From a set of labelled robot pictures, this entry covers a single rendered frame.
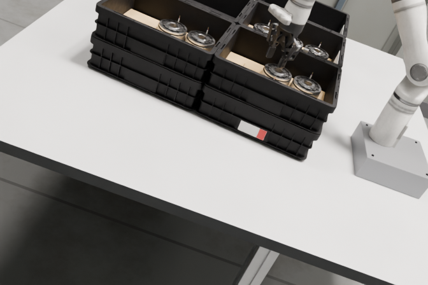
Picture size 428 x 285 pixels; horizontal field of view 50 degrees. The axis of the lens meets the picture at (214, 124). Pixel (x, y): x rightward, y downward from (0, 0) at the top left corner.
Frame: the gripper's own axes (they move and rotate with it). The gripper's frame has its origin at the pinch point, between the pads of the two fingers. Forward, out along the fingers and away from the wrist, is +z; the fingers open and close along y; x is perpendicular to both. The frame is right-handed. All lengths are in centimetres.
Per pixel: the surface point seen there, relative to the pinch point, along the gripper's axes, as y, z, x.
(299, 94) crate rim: -14.3, 3.1, -0.2
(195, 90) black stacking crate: 8.5, 17.2, 19.3
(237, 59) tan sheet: 18.8, 12.8, -2.5
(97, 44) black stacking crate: 33, 16, 44
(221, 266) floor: -13, 96, -8
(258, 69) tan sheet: 12.5, 12.7, -7.5
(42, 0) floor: 220, 97, 9
